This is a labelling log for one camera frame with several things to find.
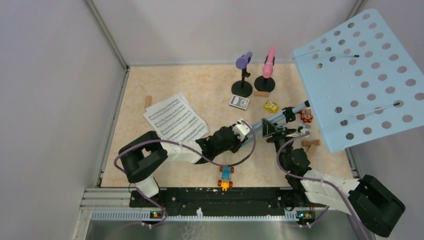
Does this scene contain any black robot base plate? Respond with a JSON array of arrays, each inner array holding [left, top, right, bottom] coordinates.
[[129, 187, 320, 221]]

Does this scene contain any light wooden block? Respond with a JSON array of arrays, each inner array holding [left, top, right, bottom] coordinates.
[[253, 91, 270, 97]]

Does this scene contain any black right microphone stand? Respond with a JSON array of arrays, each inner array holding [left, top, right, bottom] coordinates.
[[254, 75, 276, 92]]

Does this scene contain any blue playing card box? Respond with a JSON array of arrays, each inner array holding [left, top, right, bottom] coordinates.
[[228, 94, 250, 111]]

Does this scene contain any light blue music stand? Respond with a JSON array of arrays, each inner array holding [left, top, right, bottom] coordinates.
[[243, 8, 424, 154]]

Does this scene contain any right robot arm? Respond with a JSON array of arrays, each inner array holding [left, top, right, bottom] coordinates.
[[261, 118, 406, 238]]

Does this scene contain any wooden block far left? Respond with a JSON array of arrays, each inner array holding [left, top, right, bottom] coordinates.
[[144, 95, 153, 109]]

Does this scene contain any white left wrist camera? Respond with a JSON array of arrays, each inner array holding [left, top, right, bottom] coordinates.
[[230, 118, 253, 142]]

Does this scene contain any red owl number block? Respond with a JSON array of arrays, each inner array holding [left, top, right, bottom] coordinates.
[[300, 109, 314, 123]]

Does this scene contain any blue toy brick car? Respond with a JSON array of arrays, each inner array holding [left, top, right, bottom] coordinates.
[[217, 166, 235, 192]]

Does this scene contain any pink toy microphone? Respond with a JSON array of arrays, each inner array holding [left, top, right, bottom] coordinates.
[[262, 46, 276, 79]]

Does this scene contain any yellow owl number block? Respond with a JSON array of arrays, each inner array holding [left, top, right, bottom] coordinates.
[[263, 100, 279, 114]]

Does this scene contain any purple toy microphone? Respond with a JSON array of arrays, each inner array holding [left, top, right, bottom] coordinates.
[[235, 51, 253, 70]]

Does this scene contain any black left microphone stand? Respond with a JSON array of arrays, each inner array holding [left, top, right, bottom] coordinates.
[[231, 68, 253, 98]]

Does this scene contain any black microphone stand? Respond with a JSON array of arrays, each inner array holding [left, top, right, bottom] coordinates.
[[254, 75, 276, 92], [231, 68, 253, 98]]

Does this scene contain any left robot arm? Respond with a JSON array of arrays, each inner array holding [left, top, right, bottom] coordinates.
[[114, 121, 252, 207]]

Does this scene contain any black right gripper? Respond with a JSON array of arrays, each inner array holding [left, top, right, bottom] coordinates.
[[262, 118, 297, 170]]

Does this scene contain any wooden block right side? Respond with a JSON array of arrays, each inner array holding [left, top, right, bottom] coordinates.
[[306, 145, 317, 160]]

